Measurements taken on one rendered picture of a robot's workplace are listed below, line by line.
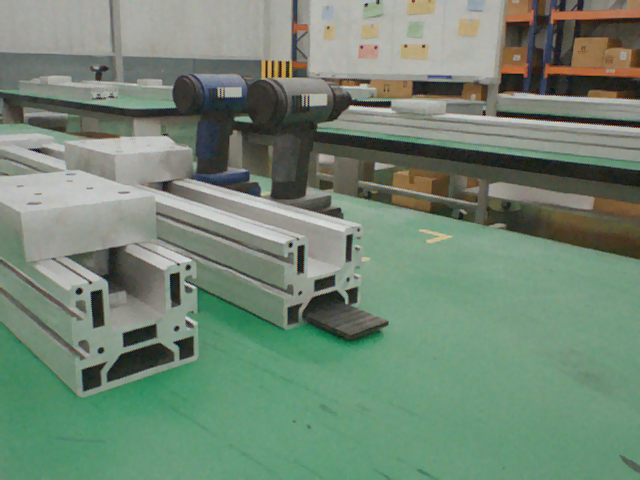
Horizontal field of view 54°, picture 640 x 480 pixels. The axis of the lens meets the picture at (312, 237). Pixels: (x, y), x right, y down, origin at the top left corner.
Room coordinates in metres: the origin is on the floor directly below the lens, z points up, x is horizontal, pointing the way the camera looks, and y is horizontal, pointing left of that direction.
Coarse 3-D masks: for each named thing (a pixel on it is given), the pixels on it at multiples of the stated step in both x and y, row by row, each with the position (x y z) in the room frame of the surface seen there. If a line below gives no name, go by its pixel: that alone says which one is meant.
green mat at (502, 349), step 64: (0, 128) 2.26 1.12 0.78; (384, 256) 0.77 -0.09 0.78; (448, 256) 0.78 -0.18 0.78; (512, 256) 0.79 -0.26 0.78; (576, 256) 0.79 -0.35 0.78; (256, 320) 0.55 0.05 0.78; (448, 320) 0.56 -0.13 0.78; (512, 320) 0.57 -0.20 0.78; (576, 320) 0.57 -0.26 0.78; (0, 384) 0.42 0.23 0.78; (64, 384) 0.42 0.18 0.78; (128, 384) 0.43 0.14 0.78; (192, 384) 0.43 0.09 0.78; (256, 384) 0.43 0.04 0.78; (320, 384) 0.43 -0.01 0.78; (384, 384) 0.43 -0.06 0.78; (448, 384) 0.44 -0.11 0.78; (512, 384) 0.44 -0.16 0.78; (576, 384) 0.44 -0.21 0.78; (0, 448) 0.34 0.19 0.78; (64, 448) 0.34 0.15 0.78; (128, 448) 0.34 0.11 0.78; (192, 448) 0.35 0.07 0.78; (256, 448) 0.35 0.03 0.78; (320, 448) 0.35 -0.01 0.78; (384, 448) 0.35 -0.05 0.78; (448, 448) 0.35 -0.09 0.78; (512, 448) 0.35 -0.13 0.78; (576, 448) 0.35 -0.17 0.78
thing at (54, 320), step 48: (0, 288) 0.55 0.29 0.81; (48, 288) 0.43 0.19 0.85; (96, 288) 0.42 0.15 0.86; (144, 288) 0.48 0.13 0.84; (192, 288) 0.47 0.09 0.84; (48, 336) 0.44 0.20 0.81; (96, 336) 0.41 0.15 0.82; (144, 336) 0.45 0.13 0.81; (192, 336) 0.47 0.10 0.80; (96, 384) 0.42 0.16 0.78
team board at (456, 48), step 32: (320, 0) 4.47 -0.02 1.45; (352, 0) 4.25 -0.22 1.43; (384, 0) 4.05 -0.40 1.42; (416, 0) 3.87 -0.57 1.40; (448, 0) 3.71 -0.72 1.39; (480, 0) 3.56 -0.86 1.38; (320, 32) 4.46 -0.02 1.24; (352, 32) 4.24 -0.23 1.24; (384, 32) 4.04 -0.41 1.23; (416, 32) 3.86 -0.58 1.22; (448, 32) 3.70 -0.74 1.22; (480, 32) 3.55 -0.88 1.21; (320, 64) 4.46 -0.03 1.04; (352, 64) 4.23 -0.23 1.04; (384, 64) 4.04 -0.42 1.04; (416, 64) 3.85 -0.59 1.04; (448, 64) 3.69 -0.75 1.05; (480, 64) 3.54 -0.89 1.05; (416, 192) 3.86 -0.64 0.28; (480, 192) 3.52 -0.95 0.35; (480, 224) 3.50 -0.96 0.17
